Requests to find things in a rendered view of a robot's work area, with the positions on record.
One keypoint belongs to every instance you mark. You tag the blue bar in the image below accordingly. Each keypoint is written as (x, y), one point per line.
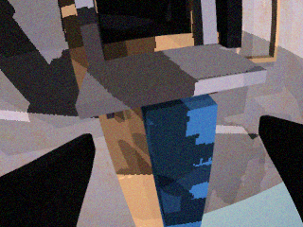
(171, 87)

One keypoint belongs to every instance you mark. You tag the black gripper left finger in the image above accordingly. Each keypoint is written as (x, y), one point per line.
(49, 191)

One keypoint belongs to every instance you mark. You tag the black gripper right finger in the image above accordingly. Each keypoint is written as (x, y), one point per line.
(283, 140)

